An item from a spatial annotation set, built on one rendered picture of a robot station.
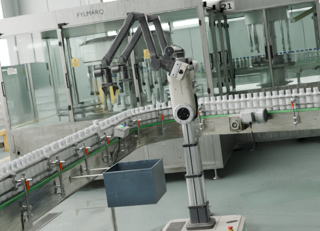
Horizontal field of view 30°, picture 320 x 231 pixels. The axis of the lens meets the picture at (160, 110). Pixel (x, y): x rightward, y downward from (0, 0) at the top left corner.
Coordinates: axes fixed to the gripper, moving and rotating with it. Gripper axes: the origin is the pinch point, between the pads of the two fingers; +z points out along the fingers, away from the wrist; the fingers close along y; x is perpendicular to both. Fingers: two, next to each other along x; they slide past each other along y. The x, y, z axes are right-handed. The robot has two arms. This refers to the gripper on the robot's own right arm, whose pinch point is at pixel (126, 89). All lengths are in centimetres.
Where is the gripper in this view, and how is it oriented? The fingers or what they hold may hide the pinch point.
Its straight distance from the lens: 487.1
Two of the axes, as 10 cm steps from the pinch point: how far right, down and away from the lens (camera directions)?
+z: 1.3, 9.9, 0.9
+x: -2.0, 1.2, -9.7
